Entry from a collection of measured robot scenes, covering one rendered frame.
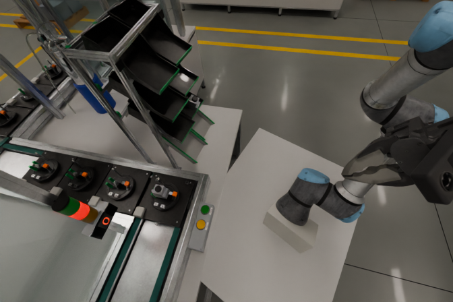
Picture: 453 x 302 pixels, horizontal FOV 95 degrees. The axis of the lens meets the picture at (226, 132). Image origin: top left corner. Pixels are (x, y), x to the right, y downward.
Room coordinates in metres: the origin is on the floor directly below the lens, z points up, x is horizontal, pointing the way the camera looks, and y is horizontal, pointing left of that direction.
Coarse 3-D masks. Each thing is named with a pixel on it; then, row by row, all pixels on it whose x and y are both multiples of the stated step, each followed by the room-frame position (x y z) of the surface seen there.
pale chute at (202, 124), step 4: (200, 112) 0.82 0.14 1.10; (196, 116) 0.82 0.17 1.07; (200, 116) 0.82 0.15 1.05; (204, 116) 0.81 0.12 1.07; (196, 120) 0.79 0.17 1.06; (200, 120) 0.80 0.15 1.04; (204, 120) 0.81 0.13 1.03; (208, 120) 0.80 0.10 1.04; (196, 124) 0.77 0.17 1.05; (200, 124) 0.78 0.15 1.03; (204, 124) 0.79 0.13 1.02; (208, 124) 0.80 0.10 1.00; (212, 124) 0.79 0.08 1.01; (192, 128) 0.74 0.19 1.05; (196, 128) 0.75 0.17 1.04; (200, 128) 0.76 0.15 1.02; (204, 128) 0.76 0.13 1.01; (208, 128) 0.77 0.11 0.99; (196, 132) 0.70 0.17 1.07; (200, 132) 0.73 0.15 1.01; (204, 132) 0.74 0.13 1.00; (200, 136) 0.68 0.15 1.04
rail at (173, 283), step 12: (204, 180) 0.45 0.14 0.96; (204, 192) 0.40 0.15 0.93; (192, 204) 0.33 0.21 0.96; (192, 216) 0.27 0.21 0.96; (192, 228) 0.22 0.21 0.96; (180, 240) 0.17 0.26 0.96; (180, 252) 0.13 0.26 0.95; (180, 264) 0.08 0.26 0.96; (168, 276) 0.04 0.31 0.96; (180, 276) 0.04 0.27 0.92; (168, 288) 0.00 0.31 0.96; (180, 288) 0.00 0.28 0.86; (168, 300) -0.04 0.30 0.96
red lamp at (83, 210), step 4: (80, 204) 0.24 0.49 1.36; (84, 204) 0.25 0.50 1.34; (80, 208) 0.23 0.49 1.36; (84, 208) 0.24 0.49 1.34; (88, 208) 0.24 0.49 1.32; (76, 212) 0.22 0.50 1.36; (80, 212) 0.22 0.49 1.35; (84, 212) 0.22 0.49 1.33; (88, 212) 0.23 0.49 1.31; (72, 216) 0.21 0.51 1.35; (76, 216) 0.21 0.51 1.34; (80, 216) 0.21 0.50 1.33; (84, 216) 0.22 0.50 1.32
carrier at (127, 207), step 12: (120, 168) 0.57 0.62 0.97; (132, 168) 0.57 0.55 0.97; (108, 180) 0.51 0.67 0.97; (120, 180) 0.49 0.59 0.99; (132, 180) 0.48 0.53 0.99; (144, 180) 0.48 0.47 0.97; (108, 192) 0.43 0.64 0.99; (120, 192) 0.42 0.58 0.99; (132, 192) 0.42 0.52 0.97; (96, 204) 0.37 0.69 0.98; (120, 204) 0.37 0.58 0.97; (132, 204) 0.36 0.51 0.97
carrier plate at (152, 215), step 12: (168, 180) 0.47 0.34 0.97; (180, 180) 0.46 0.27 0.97; (192, 180) 0.46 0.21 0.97; (180, 192) 0.40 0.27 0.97; (144, 204) 0.35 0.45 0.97; (180, 204) 0.33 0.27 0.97; (144, 216) 0.29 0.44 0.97; (156, 216) 0.29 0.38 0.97; (168, 216) 0.28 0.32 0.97; (180, 216) 0.28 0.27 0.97
